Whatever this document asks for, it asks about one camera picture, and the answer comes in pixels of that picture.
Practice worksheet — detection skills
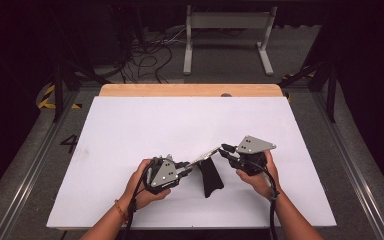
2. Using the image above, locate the person's right hand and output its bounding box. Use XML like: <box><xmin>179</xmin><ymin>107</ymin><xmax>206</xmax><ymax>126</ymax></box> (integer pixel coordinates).
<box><xmin>235</xmin><ymin>149</ymin><xmax>281</xmax><ymax>201</ymax></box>

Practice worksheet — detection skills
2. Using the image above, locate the black metal stand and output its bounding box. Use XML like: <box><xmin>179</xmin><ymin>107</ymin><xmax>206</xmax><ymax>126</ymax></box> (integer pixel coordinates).
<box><xmin>279</xmin><ymin>9</ymin><xmax>340</xmax><ymax>124</ymax></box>
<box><xmin>47</xmin><ymin>6</ymin><xmax>112</xmax><ymax>123</ymax></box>

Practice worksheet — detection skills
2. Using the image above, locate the yellow black floor tape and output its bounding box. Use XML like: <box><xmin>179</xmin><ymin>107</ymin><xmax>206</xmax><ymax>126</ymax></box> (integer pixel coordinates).
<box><xmin>37</xmin><ymin>83</ymin><xmax>83</xmax><ymax>111</ymax></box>

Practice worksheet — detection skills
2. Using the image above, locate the person's left hand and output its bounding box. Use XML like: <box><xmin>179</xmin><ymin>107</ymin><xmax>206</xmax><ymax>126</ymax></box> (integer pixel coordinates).
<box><xmin>123</xmin><ymin>158</ymin><xmax>172</xmax><ymax>211</ymax></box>

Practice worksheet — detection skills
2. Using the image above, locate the aluminium floor rail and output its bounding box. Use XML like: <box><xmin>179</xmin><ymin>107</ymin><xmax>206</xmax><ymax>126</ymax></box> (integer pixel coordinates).
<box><xmin>312</xmin><ymin>91</ymin><xmax>384</xmax><ymax>240</ymax></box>
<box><xmin>0</xmin><ymin>89</ymin><xmax>82</xmax><ymax>240</ymax></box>

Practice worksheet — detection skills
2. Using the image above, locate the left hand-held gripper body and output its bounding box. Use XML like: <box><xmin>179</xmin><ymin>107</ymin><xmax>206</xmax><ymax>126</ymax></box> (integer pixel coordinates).
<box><xmin>145</xmin><ymin>154</ymin><xmax>185</xmax><ymax>195</ymax></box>

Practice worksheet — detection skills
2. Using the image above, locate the orange bead bracelet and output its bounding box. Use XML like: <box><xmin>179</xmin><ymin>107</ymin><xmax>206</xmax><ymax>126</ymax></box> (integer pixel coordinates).
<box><xmin>113</xmin><ymin>198</ymin><xmax>130</xmax><ymax>223</ymax></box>

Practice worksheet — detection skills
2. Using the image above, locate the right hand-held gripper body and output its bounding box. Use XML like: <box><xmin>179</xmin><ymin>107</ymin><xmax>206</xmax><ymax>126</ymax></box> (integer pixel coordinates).
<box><xmin>229</xmin><ymin>135</ymin><xmax>277</xmax><ymax>177</ymax></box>

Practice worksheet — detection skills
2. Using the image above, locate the white board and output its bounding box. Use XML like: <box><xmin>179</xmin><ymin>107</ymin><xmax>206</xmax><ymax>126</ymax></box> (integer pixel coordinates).
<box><xmin>46</xmin><ymin>96</ymin><xmax>337</xmax><ymax>230</ymax></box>

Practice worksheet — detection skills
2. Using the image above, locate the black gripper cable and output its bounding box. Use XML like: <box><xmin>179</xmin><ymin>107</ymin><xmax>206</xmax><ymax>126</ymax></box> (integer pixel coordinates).
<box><xmin>252</xmin><ymin>166</ymin><xmax>280</xmax><ymax>240</ymax></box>
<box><xmin>122</xmin><ymin>159</ymin><xmax>158</xmax><ymax>240</ymax></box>

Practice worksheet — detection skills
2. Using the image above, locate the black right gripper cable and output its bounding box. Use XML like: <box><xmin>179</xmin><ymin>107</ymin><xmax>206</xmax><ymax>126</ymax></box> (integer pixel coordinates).
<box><xmin>252</xmin><ymin>166</ymin><xmax>280</xmax><ymax>240</ymax></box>

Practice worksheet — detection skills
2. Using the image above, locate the tangle of floor cables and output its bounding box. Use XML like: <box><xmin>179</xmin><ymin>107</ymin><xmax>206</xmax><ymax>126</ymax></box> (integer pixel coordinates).
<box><xmin>119</xmin><ymin>28</ymin><xmax>188</xmax><ymax>85</ymax></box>

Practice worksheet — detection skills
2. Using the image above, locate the white metal desk frame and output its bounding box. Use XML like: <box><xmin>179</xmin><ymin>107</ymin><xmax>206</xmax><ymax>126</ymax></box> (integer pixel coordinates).
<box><xmin>182</xmin><ymin>4</ymin><xmax>279</xmax><ymax>77</ymax></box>

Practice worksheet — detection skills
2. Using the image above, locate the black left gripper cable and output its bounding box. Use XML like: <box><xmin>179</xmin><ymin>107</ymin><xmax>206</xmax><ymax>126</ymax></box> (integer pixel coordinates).
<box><xmin>122</xmin><ymin>159</ymin><xmax>158</xmax><ymax>240</ymax></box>

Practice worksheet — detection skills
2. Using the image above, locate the wooden table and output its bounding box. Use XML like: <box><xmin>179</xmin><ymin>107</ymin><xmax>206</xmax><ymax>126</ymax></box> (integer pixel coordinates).
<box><xmin>98</xmin><ymin>83</ymin><xmax>284</xmax><ymax>98</ymax></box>

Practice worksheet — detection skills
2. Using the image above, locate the black pouch with silver frame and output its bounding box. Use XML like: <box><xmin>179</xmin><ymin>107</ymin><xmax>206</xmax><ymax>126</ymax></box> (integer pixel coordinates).
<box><xmin>186</xmin><ymin>145</ymin><xmax>225</xmax><ymax>199</ymax></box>

